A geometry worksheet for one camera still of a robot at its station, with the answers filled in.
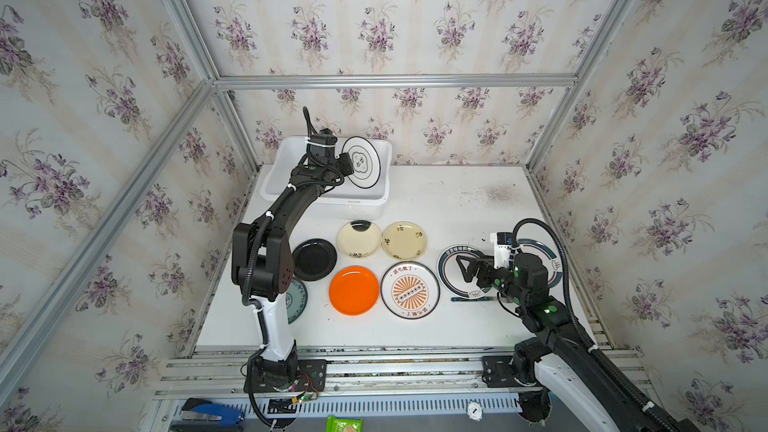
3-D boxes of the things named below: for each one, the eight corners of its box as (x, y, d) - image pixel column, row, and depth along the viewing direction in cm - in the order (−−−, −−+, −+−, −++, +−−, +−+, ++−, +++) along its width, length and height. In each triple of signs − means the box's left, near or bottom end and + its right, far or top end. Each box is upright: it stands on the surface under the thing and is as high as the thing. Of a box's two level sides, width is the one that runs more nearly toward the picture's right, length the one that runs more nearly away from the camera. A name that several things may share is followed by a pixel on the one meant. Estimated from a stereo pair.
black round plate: (290, 281, 91) (287, 276, 88) (298, 243, 99) (296, 238, 97) (333, 281, 91) (332, 277, 89) (338, 243, 100) (337, 238, 97)
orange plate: (327, 315, 84) (326, 312, 83) (333, 268, 94) (332, 265, 92) (378, 315, 85) (378, 313, 83) (378, 268, 94) (378, 265, 92)
